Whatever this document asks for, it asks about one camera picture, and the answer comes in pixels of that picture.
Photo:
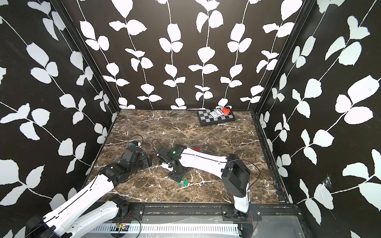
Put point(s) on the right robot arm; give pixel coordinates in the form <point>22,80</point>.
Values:
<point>230,169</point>

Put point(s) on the white perforated strip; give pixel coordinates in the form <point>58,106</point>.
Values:
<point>224,229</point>

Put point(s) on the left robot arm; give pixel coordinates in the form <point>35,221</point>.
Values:
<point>72,219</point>

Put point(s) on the small circuit board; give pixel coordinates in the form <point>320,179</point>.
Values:
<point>119,228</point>

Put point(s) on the black mounting rail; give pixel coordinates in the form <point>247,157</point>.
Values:
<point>225,210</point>

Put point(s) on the black white chessboard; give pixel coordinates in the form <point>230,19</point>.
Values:
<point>210,117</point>

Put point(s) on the red block on chessboard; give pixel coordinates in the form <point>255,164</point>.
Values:
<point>226,111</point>

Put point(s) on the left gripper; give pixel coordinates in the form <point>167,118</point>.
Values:
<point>147,160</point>

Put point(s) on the playing card deck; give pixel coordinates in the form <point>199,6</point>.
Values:
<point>217,113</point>

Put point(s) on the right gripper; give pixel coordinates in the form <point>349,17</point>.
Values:
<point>176,179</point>

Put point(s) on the long green lego brick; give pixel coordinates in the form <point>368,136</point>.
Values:
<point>183,182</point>

